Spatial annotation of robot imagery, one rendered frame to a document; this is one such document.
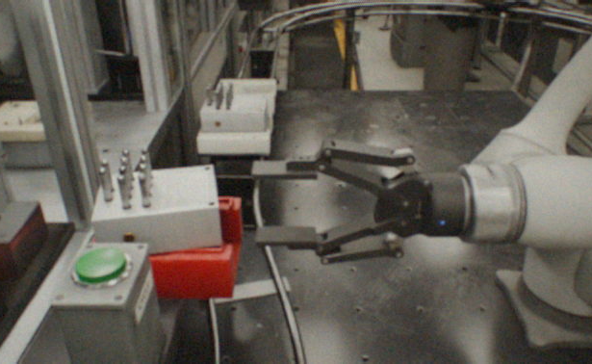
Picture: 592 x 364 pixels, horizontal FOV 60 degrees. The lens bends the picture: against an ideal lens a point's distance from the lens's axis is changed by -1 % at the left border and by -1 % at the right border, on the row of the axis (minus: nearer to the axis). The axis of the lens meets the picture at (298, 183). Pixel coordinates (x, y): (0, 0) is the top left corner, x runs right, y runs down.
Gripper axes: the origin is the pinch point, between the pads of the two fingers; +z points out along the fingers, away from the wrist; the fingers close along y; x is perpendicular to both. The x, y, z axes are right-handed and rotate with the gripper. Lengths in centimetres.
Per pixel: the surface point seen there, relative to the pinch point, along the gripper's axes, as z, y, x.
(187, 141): 26, -23, -67
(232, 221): 5.8, -4.4, -3.3
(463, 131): -51, -31, -92
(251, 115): 6.9, -6.9, -44.3
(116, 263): 12.4, 4.5, 16.4
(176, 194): 10.7, 2.6, 2.1
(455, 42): -110, -58, -305
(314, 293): -5.0, -31.2, -20.5
